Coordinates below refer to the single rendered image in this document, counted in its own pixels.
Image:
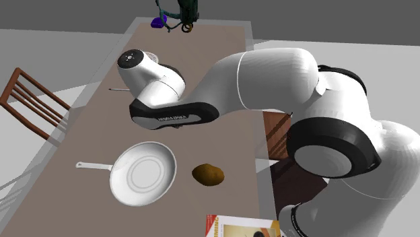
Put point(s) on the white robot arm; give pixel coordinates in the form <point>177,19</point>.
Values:
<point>279,78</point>

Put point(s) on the brown potato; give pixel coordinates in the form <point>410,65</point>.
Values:
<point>208,175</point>

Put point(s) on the brown wooden chair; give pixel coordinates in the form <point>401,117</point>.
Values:
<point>19,105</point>
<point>275,138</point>

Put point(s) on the white round dish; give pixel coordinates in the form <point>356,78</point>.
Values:
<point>154,57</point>

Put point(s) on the white frying pan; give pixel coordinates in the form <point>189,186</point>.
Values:
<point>144,175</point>

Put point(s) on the thin dark pen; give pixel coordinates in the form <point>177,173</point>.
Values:
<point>118,89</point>

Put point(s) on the purple rounded object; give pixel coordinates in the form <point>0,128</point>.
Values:
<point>158,22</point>

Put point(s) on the red and white book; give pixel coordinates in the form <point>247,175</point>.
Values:
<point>242,228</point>

